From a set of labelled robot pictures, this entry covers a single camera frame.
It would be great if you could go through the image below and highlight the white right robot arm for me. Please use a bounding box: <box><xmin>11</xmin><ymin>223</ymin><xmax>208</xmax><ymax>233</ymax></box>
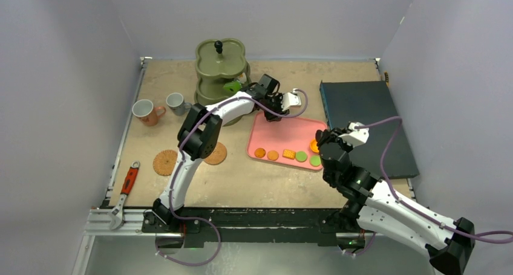
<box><xmin>315</xmin><ymin>125</ymin><xmax>475</xmax><ymax>274</ymax></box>

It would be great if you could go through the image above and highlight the green macaron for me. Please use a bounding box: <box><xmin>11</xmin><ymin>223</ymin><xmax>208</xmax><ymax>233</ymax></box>
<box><xmin>295</xmin><ymin>151</ymin><xmax>308</xmax><ymax>163</ymax></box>
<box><xmin>309</xmin><ymin>155</ymin><xmax>321</xmax><ymax>167</ymax></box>

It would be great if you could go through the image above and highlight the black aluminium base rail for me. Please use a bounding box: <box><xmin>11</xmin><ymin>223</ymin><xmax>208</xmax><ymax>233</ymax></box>
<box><xmin>82</xmin><ymin>207</ymin><xmax>382</xmax><ymax>250</ymax></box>

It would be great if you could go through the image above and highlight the orange mug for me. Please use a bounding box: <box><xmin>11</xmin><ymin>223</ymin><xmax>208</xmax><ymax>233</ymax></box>
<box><xmin>131</xmin><ymin>99</ymin><xmax>167</xmax><ymax>126</ymax></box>

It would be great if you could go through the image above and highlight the pink serving tray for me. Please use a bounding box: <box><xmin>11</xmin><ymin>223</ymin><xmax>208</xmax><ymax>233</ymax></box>
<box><xmin>246</xmin><ymin>113</ymin><xmax>327</xmax><ymax>171</ymax></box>

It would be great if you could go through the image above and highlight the grey mug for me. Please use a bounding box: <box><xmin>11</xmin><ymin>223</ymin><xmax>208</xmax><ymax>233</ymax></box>
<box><xmin>166</xmin><ymin>92</ymin><xmax>192</xmax><ymax>116</ymax></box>

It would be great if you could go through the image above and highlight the dark grey flat box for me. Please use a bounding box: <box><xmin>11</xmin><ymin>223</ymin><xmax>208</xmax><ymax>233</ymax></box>
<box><xmin>319</xmin><ymin>80</ymin><xmax>420</xmax><ymax>181</ymax></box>

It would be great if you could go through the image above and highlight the yellow square cracker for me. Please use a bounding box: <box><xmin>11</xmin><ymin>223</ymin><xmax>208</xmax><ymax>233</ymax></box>
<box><xmin>282</xmin><ymin>149</ymin><xmax>296</xmax><ymax>160</ymax></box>

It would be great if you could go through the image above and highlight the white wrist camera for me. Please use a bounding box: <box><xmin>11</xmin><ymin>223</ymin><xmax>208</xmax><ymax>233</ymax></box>
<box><xmin>340</xmin><ymin>122</ymin><xmax>369</xmax><ymax>147</ymax></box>
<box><xmin>281</xmin><ymin>88</ymin><xmax>302</xmax><ymax>111</ymax></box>

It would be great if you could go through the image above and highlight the red handled tool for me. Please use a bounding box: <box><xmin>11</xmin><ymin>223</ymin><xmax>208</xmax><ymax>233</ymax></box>
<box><xmin>120</xmin><ymin>161</ymin><xmax>140</xmax><ymax>195</ymax></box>

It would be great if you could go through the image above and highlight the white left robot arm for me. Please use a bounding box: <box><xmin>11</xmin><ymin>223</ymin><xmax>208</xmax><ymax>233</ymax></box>
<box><xmin>152</xmin><ymin>74</ymin><xmax>289</xmax><ymax>232</ymax></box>

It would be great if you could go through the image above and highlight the round orange cookie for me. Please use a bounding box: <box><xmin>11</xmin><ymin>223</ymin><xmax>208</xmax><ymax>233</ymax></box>
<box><xmin>267</xmin><ymin>150</ymin><xmax>279</xmax><ymax>161</ymax></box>

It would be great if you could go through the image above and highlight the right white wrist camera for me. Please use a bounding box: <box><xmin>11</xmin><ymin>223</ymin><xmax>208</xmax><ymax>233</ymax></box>
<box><xmin>340</xmin><ymin>122</ymin><xmax>369</xmax><ymax>147</ymax></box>

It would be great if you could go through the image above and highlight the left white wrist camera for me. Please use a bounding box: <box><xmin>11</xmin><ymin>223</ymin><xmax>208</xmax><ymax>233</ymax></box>
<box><xmin>281</xmin><ymin>88</ymin><xmax>302</xmax><ymax>111</ymax></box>

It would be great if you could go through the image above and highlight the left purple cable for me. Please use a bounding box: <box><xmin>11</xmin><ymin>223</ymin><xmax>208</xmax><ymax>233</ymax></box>
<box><xmin>155</xmin><ymin>89</ymin><xmax>309</xmax><ymax>266</ymax></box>

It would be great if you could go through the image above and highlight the left woven coaster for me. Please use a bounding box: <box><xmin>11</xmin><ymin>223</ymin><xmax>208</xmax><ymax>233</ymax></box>
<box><xmin>152</xmin><ymin>149</ymin><xmax>178</xmax><ymax>176</ymax></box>

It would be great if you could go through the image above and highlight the green three-tier stand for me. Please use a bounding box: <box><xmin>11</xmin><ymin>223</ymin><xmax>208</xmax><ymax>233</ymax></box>
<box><xmin>194</xmin><ymin>38</ymin><xmax>251</xmax><ymax>106</ymax></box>

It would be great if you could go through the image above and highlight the yellow egg tart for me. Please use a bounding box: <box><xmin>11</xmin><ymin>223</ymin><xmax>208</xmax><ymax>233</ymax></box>
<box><xmin>309</xmin><ymin>139</ymin><xmax>319</xmax><ymax>154</ymax></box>

